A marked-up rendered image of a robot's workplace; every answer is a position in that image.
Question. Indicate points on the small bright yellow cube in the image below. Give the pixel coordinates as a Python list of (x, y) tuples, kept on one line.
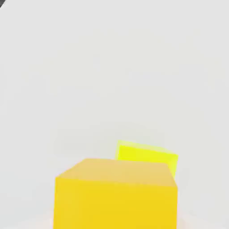
[(145, 153)]

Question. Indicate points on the small orange-yellow cube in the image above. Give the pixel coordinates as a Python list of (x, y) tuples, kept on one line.
[(114, 202)]

